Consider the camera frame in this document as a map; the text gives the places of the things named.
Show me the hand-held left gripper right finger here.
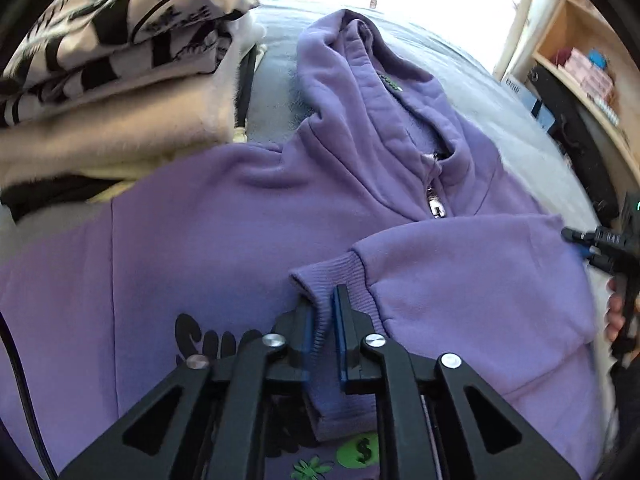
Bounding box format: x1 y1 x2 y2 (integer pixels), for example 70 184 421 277
334 285 581 480

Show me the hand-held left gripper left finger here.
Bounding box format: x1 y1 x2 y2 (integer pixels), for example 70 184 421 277
59 304 316 480

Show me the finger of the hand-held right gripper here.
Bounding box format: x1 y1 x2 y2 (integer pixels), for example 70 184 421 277
561 226 598 247
580 246 619 274

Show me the purple printed hoodie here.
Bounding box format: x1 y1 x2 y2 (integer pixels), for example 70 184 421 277
0 8 608 480

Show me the person's right hand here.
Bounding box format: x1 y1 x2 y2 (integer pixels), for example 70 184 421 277
606 279 627 344

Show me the black hanging bag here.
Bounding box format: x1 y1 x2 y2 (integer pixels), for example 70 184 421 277
526 61 622 222

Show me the light blue bed blanket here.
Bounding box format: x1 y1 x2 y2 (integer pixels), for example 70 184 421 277
227 0 623 480

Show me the white blue cardboard box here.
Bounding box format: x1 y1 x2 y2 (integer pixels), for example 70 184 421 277
501 76 557 132

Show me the stack of pink boxes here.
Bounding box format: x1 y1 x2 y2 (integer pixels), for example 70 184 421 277
564 49 617 104

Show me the wooden shelf unit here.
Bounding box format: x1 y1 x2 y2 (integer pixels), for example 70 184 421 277
529 0 640 188

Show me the pale yellow folded garment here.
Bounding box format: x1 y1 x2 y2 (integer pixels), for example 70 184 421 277
87 125 251 204

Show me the cream fleece folded garment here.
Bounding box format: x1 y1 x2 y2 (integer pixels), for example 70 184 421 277
0 12 263 187

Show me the black white patterned folded garment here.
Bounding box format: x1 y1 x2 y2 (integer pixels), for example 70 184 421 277
0 0 284 128

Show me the black cable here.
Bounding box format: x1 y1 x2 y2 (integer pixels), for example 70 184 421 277
0 310 59 480

